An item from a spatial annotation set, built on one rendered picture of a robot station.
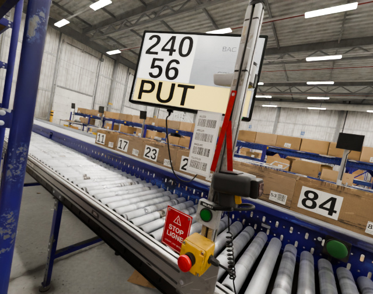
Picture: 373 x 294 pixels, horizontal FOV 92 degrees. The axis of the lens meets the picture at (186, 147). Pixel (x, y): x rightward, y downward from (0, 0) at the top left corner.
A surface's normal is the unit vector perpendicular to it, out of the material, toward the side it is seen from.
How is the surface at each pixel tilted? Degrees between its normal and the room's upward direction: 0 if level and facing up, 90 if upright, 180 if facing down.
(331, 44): 90
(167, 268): 90
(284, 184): 90
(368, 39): 90
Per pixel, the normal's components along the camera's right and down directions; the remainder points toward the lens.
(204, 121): -0.57, -0.07
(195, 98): -0.24, -0.07
